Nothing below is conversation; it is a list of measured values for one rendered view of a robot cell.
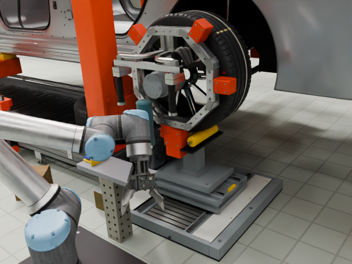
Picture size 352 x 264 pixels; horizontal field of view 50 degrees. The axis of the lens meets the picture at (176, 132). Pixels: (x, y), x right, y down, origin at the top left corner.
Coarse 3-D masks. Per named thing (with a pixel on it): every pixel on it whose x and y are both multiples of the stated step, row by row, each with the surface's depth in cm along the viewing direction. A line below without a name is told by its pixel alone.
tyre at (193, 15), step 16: (176, 16) 196; (192, 16) 193; (208, 16) 198; (224, 32) 194; (224, 48) 187; (240, 48) 197; (224, 64) 189; (240, 64) 195; (240, 80) 198; (224, 96) 195; (240, 96) 204; (224, 112) 199
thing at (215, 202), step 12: (156, 180) 246; (228, 180) 237; (240, 180) 236; (168, 192) 236; (180, 192) 230; (192, 192) 230; (216, 192) 222; (228, 192) 224; (192, 204) 227; (204, 204) 221; (216, 204) 215
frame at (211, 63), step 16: (160, 32) 195; (176, 32) 189; (144, 48) 207; (192, 48) 187; (208, 64) 184; (208, 80) 188; (144, 96) 219; (208, 96) 191; (160, 112) 220; (208, 112) 195; (192, 128) 208
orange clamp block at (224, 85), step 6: (216, 78) 187; (222, 78) 187; (228, 78) 186; (234, 78) 185; (216, 84) 185; (222, 84) 184; (228, 84) 181; (234, 84) 185; (216, 90) 186; (222, 90) 185; (228, 90) 183; (234, 90) 187
